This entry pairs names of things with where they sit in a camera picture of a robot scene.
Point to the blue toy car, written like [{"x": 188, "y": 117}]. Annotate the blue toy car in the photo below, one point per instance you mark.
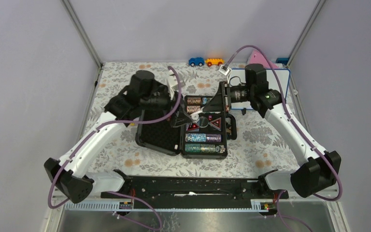
[{"x": 197, "y": 61}]

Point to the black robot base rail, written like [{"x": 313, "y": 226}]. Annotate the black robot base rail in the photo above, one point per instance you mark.
[{"x": 197, "y": 192}]

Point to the pink box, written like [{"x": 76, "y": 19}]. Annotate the pink box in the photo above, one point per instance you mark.
[{"x": 257, "y": 58}]

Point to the white orange whiteboard marker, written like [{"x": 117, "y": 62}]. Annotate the white orange whiteboard marker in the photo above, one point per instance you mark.
[{"x": 196, "y": 115}]

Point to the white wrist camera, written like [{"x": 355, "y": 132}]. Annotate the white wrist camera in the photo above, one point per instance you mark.
[
  {"x": 174, "y": 83},
  {"x": 224, "y": 69}
]

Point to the blue block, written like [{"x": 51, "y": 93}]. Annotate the blue block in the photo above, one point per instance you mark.
[{"x": 282, "y": 60}]

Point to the floral table cloth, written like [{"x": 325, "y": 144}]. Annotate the floral table cloth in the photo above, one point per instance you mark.
[{"x": 258, "y": 147}]

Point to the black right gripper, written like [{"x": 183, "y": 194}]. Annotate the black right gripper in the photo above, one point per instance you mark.
[{"x": 217, "y": 104}]

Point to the orange toy car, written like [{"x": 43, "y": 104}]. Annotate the orange toy car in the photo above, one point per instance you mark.
[{"x": 214, "y": 62}]

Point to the black poker chip case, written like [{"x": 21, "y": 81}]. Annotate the black poker chip case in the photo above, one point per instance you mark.
[{"x": 208, "y": 143}]

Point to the red triangle all-in marker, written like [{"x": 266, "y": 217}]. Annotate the red triangle all-in marker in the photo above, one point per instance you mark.
[{"x": 193, "y": 127}]

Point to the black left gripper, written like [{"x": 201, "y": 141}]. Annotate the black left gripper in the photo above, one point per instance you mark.
[{"x": 180, "y": 117}]

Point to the blue framed whiteboard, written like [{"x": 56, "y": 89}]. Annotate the blue framed whiteboard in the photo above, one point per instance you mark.
[{"x": 237, "y": 76}]

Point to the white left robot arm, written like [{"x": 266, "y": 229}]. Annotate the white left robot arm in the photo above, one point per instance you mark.
[{"x": 70, "y": 179}]

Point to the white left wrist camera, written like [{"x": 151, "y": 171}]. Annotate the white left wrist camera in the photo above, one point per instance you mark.
[{"x": 174, "y": 83}]

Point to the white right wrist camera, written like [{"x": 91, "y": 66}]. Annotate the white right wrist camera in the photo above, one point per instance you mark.
[{"x": 224, "y": 69}]

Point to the clear dealer button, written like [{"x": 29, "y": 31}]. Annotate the clear dealer button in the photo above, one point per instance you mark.
[{"x": 203, "y": 122}]

